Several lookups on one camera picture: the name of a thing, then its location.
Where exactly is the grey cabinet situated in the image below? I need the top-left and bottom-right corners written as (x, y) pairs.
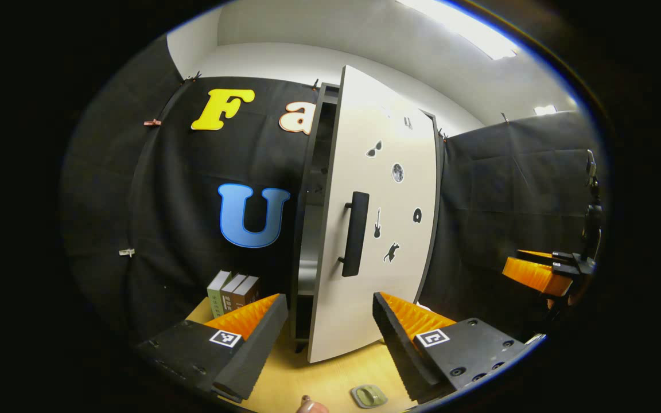
top-left (289, 82), bottom-right (445, 353)

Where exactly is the black backdrop cloth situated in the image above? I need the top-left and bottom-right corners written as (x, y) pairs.
top-left (61, 34), bottom-right (601, 345)

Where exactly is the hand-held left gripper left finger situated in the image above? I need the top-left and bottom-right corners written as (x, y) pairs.
top-left (135, 294), bottom-right (289, 403)

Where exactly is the thin brown book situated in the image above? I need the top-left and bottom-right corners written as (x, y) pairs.
top-left (219, 274), bottom-right (248, 313)

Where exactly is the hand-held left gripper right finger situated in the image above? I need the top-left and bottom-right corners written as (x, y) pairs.
top-left (372, 291), bottom-right (538, 403)

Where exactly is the beige cabinet door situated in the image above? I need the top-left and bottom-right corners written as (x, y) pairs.
top-left (306, 65), bottom-right (439, 364)

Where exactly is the light green book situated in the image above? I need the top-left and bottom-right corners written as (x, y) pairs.
top-left (207, 270), bottom-right (232, 319)

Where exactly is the grey green coaster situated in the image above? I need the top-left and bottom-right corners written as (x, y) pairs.
top-left (350, 384), bottom-right (389, 410)

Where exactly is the long ceiling light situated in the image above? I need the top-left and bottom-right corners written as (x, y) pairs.
top-left (396, 0), bottom-right (523, 61)

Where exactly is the black cabinet door handle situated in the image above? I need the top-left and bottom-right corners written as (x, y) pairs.
top-left (337, 191), bottom-right (370, 278)

